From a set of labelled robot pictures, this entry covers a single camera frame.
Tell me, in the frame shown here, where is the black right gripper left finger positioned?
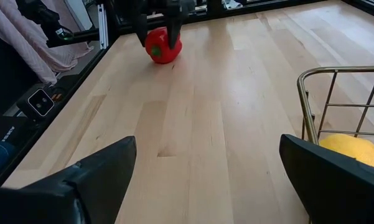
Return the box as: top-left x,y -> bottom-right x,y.
0,136 -> 138,224

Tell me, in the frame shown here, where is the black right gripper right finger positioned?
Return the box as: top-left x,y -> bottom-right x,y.
279,133 -> 374,224

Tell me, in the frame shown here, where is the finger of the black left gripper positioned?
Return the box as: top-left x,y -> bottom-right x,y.
165,7 -> 183,50
132,12 -> 149,48

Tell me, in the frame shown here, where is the red bell pepper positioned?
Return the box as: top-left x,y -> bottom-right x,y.
144,26 -> 184,65

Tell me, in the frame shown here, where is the yellow lemon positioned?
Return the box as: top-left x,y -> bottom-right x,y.
319,133 -> 374,171

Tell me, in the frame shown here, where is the black bag with white print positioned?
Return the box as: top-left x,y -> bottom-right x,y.
0,116 -> 35,147

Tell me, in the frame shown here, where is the pink fabric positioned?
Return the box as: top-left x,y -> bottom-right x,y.
0,0 -> 95,85

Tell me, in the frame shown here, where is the silver metal bracket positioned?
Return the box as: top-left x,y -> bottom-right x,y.
96,3 -> 109,50

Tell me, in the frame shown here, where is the gold wire basket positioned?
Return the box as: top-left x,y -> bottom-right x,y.
296,65 -> 374,147

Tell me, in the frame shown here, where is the small white-rimmed camera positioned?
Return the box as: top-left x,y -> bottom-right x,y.
17,88 -> 56,123

